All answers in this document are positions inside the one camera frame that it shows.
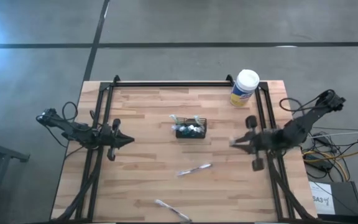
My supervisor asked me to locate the thin black trailing cable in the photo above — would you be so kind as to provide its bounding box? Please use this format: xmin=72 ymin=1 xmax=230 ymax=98
xmin=44 ymin=123 xmax=85 ymax=160

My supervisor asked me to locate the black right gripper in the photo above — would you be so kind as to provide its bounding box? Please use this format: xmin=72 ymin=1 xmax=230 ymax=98
xmin=230 ymin=114 xmax=272 ymax=172

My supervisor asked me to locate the purple white toothbrush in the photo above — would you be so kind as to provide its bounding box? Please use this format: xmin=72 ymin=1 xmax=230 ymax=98
xmin=154 ymin=198 xmax=193 ymax=223

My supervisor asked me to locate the black floor cable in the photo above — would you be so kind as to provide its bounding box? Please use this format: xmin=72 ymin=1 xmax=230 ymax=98
xmin=303 ymin=136 xmax=358 ymax=183

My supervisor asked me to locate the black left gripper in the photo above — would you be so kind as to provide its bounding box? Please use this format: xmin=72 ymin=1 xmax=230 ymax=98
xmin=99 ymin=118 xmax=136 ymax=162

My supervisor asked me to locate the yellow cable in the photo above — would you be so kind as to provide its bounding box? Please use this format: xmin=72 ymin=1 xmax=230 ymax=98
xmin=302 ymin=149 xmax=358 ymax=182

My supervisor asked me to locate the black power adapter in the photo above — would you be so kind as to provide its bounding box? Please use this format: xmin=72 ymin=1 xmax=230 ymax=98
xmin=303 ymin=154 xmax=334 ymax=172

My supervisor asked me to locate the white cable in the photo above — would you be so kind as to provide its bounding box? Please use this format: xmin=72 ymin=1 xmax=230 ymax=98
xmin=306 ymin=129 xmax=358 ymax=141

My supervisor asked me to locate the black mesh basket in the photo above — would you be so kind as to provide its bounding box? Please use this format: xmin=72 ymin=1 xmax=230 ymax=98
xmin=175 ymin=116 xmax=208 ymax=139

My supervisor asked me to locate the purple red toothbrush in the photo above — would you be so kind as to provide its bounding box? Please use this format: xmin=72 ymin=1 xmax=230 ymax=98
xmin=176 ymin=162 xmax=214 ymax=178

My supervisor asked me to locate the black equipment box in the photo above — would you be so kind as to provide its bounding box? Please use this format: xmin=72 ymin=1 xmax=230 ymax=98
xmin=308 ymin=181 xmax=358 ymax=216

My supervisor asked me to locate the white-lidded wipes canister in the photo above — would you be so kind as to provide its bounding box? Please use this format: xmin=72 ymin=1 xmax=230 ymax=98
xmin=229 ymin=68 xmax=260 ymax=108

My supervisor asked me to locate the black aluminium frame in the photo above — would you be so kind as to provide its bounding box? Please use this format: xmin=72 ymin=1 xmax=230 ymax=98
xmin=50 ymin=74 xmax=319 ymax=223

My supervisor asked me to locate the white paper label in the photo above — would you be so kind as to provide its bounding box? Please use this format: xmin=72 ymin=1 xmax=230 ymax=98
xmin=308 ymin=181 xmax=336 ymax=215

